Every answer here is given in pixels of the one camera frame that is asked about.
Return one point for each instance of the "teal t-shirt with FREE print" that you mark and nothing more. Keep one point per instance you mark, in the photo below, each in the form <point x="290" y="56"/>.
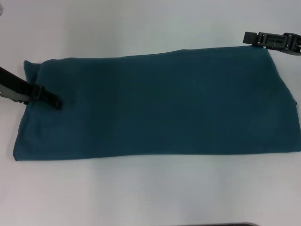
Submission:
<point x="152" y="106"/>

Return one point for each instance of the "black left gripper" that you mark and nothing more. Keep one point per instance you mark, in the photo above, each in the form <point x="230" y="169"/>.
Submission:
<point x="14" y="86"/>

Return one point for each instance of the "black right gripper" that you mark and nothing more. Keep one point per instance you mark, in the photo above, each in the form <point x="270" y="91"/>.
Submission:
<point x="296" y="44"/>

